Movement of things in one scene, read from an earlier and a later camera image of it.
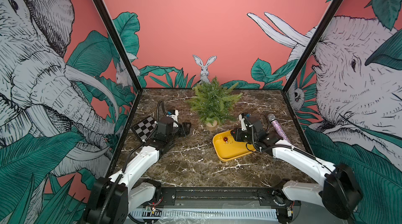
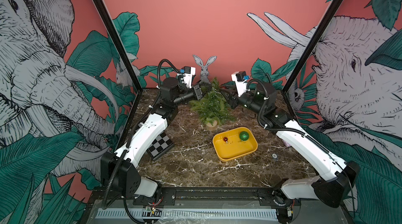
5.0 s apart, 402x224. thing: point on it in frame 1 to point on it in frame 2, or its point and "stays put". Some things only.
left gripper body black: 175,133 to 185,97
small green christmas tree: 212,102 stays put
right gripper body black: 253,141 to 248,102
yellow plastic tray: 227,147 stays put
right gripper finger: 238,134 to 227,95
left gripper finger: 185,128 to 205,87
